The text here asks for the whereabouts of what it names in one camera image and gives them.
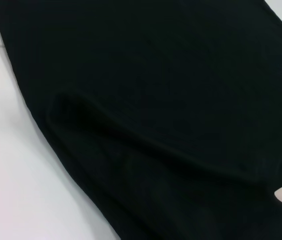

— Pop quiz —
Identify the black shirt with white print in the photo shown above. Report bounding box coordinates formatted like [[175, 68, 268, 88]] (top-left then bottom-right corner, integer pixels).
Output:
[[0, 0, 282, 240]]

